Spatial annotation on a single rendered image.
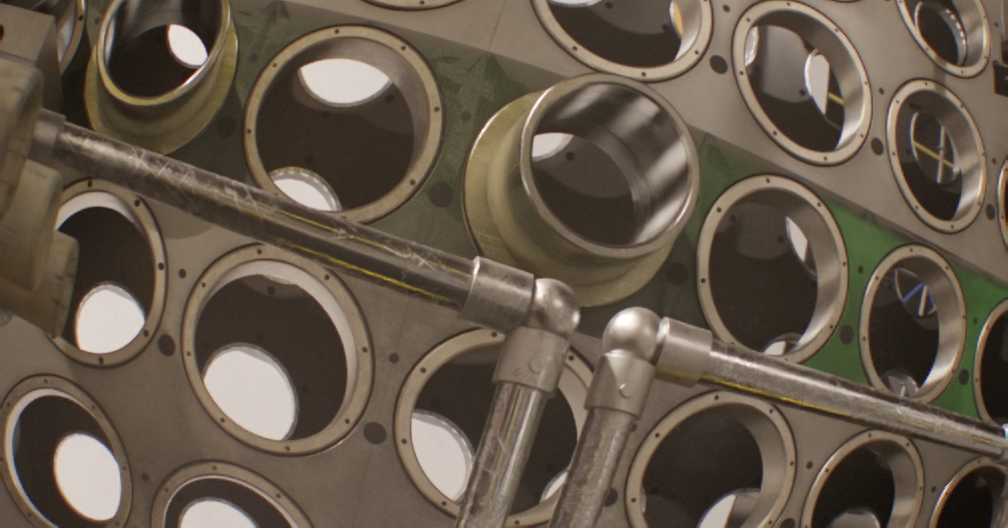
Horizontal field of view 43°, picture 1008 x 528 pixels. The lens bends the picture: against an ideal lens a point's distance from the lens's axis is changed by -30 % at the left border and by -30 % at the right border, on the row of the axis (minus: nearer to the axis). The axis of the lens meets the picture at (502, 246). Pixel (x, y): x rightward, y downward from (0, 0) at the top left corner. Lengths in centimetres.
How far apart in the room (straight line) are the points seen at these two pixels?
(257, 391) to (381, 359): 520
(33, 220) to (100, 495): 643
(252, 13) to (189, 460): 58
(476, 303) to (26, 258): 52
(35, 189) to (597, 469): 58
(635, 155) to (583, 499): 96
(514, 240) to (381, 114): 72
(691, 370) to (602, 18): 164
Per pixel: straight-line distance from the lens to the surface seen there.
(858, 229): 215
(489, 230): 196
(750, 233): 273
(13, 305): 86
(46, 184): 68
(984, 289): 228
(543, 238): 185
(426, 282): 111
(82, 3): 203
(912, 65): 229
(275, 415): 712
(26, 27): 164
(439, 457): 720
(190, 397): 190
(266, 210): 110
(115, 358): 190
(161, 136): 194
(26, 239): 67
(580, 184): 265
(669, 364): 114
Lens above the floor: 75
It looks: 14 degrees up
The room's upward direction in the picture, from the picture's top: 16 degrees clockwise
